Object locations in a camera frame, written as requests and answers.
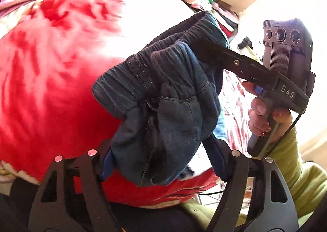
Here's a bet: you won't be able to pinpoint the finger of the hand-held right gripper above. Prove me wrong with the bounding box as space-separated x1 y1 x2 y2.
190 38 279 92

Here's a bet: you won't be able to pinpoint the person's green jacket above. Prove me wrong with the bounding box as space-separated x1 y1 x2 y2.
179 197 226 232

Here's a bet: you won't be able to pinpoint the red floral blanket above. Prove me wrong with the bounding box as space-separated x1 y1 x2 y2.
0 0 253 208

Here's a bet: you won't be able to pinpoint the cream bed cover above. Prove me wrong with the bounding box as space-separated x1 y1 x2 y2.
0 160 39 184

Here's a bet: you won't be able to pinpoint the person's right hand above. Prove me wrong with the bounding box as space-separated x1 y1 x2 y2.
241 81 293 143

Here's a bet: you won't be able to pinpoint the person's right forearm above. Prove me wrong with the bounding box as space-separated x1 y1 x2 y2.
266 125 327 218

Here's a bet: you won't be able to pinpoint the blue denim pants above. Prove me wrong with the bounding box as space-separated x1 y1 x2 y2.
91 11 232 187

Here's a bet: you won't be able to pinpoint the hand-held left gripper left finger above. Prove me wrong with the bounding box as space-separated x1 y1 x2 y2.
28 142 120 232

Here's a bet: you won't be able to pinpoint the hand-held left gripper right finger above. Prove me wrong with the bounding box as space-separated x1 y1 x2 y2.
204 135 299 232

